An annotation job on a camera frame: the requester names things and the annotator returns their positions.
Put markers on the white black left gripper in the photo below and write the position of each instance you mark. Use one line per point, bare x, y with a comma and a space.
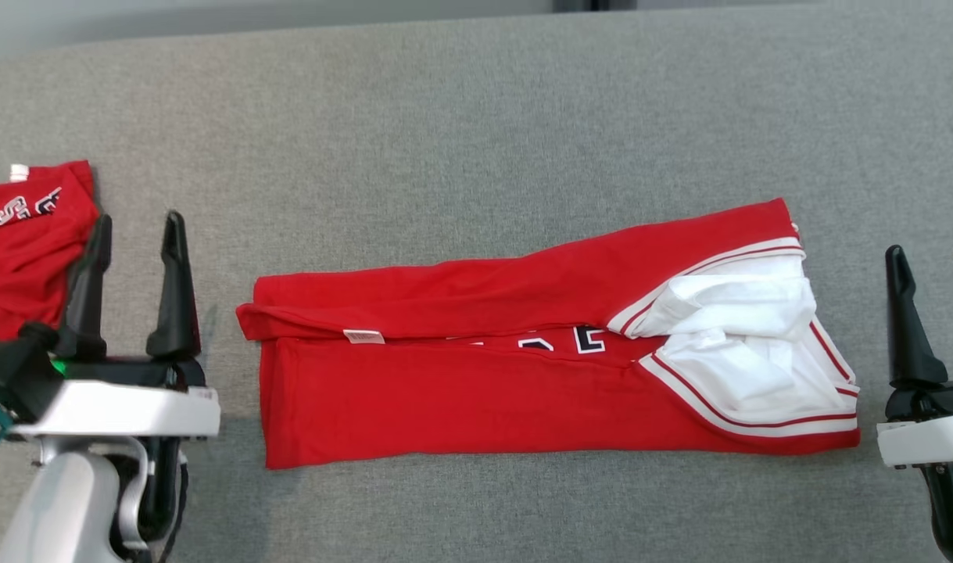
132, 410

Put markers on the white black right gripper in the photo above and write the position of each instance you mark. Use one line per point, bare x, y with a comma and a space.
929, 442

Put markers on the red lettered garment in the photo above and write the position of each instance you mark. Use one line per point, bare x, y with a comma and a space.
23, 258

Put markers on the red white-trimmed jersey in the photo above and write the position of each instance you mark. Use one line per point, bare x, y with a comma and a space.
445, 407

